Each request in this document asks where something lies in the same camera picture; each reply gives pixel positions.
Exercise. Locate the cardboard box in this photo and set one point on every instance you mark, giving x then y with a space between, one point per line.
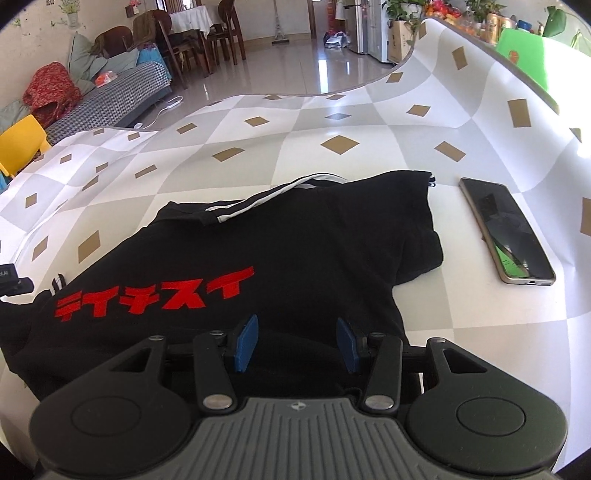
400 41

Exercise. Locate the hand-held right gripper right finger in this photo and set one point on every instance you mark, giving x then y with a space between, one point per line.
347 344

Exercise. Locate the black t-shirt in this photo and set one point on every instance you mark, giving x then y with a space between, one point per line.
300 240

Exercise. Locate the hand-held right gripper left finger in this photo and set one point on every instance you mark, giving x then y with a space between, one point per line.
244 344

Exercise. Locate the orange tissue packet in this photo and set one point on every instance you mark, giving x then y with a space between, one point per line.
105 78

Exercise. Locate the potted green plant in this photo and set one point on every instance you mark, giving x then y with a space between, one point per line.
404 11

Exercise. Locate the wooden dining chair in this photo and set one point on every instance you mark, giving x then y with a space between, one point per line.
161 46
226 32

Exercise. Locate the brown round-backed chair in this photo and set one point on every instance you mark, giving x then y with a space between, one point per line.
113 39

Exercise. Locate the red patterned blanket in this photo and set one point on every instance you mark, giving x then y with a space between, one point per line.
51 92

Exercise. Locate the olive jacket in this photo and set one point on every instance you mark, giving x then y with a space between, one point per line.
145 27

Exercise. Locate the lavender wall sticker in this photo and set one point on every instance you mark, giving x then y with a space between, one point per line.
69 11

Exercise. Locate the sage green pillow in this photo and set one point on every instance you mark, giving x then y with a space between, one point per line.
81 55

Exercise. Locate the houndstooth sofa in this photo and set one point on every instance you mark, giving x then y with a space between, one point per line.
115 99

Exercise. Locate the diamond-patterned tablecloth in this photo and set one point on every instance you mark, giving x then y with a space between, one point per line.
323 120

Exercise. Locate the silver refrigerator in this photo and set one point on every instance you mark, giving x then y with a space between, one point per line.
369 27

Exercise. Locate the blue cloth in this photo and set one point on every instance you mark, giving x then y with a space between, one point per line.
148 56

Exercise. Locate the plastic bag on floor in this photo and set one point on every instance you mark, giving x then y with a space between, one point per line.
338 39

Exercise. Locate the yellow plastic chair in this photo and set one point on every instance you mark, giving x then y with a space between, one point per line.
23 145

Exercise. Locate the green plastic chair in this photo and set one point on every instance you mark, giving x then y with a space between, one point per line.
521 55

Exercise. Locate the dining table with white cloth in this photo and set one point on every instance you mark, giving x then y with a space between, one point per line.
191 18

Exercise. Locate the sage green cushion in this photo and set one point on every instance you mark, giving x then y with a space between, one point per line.
11 117

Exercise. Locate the white power strip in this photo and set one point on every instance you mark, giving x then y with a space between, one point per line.
168 108

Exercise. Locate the smartphone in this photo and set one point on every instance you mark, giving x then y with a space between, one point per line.
505 230

